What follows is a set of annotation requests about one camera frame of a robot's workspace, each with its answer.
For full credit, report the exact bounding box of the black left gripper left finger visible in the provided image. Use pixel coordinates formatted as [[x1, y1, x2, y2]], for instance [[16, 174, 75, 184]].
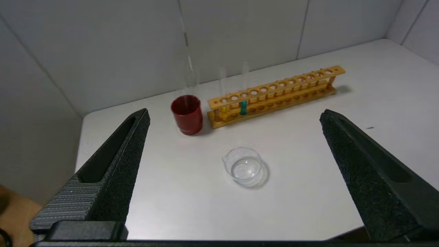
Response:
[[30, 108, 151, 234]]

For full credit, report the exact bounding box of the clear glass beaker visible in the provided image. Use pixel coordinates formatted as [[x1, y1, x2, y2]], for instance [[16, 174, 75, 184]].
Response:
[[222, 147, 264, 187]]

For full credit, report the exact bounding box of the blue pigment glass test tube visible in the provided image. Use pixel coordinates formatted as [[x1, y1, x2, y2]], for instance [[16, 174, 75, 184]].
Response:
[[240, 62, 250, 115]]

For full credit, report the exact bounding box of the wooden test tube rack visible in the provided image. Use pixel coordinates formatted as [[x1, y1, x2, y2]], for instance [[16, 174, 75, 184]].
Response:
[[207, 66, 346, 129]]

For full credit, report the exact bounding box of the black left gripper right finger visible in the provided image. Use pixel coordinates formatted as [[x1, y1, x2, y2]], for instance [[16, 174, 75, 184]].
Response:
[[320, 109, 439, 240]]

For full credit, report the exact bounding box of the red plastic cup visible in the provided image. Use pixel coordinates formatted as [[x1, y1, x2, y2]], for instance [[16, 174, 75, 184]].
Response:
[[170, 95, 203, 136]]

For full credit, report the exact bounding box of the yellow pigment glass test tube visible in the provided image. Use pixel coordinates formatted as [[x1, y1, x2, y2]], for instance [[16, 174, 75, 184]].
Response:
[[218, 67, 228, 119]]

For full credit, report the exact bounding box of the clear empty test tube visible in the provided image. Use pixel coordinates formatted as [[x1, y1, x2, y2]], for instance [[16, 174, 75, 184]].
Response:
[[186, 57, 194, 97]]

